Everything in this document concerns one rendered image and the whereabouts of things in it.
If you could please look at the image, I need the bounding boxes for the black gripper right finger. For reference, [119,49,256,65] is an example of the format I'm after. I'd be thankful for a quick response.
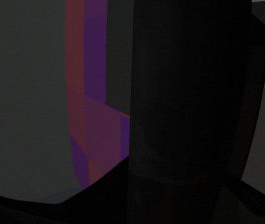
[209,171,265,224]

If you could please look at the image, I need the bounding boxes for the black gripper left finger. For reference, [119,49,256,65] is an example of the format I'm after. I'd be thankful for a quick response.
[0,155,129,224]

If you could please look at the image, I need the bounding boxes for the black flat mat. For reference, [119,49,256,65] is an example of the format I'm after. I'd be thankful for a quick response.
[105,0,135,116]

